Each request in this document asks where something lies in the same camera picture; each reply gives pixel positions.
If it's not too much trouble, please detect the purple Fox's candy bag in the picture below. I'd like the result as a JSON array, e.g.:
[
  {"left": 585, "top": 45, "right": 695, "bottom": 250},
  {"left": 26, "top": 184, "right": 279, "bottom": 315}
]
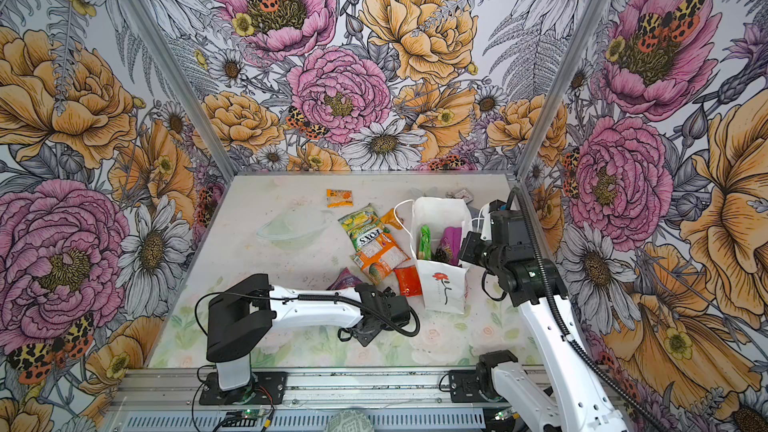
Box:
[{"left": 327, "top": 268, "right": 364, "bottom": 290}]

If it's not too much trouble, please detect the purple snack bag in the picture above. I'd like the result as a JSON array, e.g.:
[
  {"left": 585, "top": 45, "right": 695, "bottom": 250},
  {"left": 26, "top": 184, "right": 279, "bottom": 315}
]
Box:
[{"left": 432, "top": 227, "right": 463, "bottom": 266}]

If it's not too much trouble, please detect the white floral paper bag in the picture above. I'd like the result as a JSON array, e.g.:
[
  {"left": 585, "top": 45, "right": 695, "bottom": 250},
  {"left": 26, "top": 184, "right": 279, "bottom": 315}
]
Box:
[{"left": 394, "top": 197, "right": 472, "bottom": 314}]

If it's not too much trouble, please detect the bright green snack bag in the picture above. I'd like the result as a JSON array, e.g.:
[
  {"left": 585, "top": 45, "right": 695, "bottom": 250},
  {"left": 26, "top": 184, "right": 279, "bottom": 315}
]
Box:
[{"left": 417, "top": 225, "right": 432, "bottom": 261}]

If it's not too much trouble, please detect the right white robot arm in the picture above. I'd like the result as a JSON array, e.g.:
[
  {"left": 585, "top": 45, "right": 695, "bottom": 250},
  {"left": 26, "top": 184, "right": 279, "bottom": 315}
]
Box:
[{"left": 460, "top": 200, "right": 628, "bottom": 431}]

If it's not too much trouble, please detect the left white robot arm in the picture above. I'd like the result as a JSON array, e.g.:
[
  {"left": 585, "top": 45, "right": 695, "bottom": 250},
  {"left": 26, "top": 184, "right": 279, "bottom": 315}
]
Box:
[{"left": 201, "top": 274, "right": 421, "bottom": 392}]

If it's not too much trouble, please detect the orange snack bag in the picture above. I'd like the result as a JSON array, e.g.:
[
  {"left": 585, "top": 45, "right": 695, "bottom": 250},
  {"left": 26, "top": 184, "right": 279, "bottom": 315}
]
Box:
[{"left": 353, "top": 231, "right": 410, "bottom": 285}]

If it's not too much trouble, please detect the green yellow candy bag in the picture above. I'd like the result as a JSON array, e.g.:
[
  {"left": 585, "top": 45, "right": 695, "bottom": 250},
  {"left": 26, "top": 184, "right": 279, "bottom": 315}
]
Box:
[{"left": 338, "top": 204, "right": 389, "bottom": 251}]

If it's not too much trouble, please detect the red snack packet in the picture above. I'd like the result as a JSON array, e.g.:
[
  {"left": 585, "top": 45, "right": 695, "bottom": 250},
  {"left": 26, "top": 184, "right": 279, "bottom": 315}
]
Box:
[{"left": 394, "top": 266, "right": 423, "bottom": 297}]

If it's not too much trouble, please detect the small square clock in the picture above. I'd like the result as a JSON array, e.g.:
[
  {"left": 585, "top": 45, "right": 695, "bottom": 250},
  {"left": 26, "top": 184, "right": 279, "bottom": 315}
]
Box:
[{"left": 452, "top": 189, "right": 474, "bottom": 204}]

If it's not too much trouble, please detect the small orange cracker packet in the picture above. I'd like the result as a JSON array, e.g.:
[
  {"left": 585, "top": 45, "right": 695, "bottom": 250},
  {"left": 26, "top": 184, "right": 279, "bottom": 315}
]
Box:
[{"left": 326, "top": 189, "right": 354, "bottom": 208}]

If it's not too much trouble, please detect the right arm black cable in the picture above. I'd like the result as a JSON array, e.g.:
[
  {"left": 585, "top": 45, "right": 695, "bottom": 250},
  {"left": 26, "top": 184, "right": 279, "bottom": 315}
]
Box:
[{"left": 506, "top": 185, "right": 670, "bottom": 432}]

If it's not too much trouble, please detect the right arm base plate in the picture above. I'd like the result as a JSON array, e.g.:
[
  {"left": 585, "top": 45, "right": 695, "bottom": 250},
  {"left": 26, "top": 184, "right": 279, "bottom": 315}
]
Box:
[{"left": 447, "top": 369, "right": 500, "bottom": 404}]

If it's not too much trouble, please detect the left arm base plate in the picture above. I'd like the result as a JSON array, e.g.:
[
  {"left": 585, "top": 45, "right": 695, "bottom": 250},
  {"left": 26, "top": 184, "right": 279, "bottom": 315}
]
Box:
[{"left": 198, "top": 372, "right": 288, "bottom": 406}]

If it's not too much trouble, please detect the aluminium rail frame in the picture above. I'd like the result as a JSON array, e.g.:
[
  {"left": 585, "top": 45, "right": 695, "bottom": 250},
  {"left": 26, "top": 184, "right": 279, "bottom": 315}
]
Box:
[{"left": 101, "top": 366, "right": 522, "bottom": 431}]

